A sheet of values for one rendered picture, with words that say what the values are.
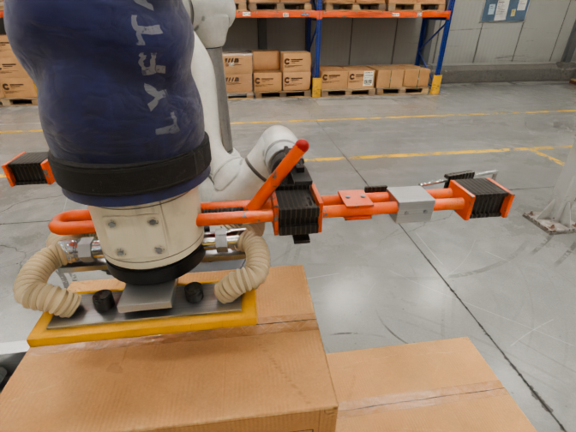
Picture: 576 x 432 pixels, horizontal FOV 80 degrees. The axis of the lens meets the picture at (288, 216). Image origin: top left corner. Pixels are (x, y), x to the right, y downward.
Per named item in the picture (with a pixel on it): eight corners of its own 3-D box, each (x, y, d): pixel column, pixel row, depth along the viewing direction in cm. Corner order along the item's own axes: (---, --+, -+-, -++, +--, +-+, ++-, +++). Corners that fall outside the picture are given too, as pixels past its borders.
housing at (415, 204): (395, 225, 63) (399, 202, 60) (381, 207, 68) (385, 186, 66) (432, 222, 63) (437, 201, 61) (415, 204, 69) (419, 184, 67)
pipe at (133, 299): (26, 321, 51) (10, 292, 48) (87, 231, 73) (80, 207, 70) (256, 300, 55) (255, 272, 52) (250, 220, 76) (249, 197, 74)
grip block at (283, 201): (274, 238, 59) (273, 208, 56) (269, 210, 67) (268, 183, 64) (322, 235, 60) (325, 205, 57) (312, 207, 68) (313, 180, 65)
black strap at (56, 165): (23, 202, 43) (10, 173, 41) (89, 143, 63) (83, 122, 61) (207, 192, 46) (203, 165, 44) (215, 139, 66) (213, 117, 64)
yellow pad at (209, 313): (28, 349, 51) (15, 325, 49) (57, 301, 60) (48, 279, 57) (258, 326, 55) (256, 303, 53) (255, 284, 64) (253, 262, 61)
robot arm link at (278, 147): (301, 174, 87) (305, 183, 82) (265, 176, 86) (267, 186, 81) (302, 138, 82) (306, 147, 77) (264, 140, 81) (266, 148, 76)
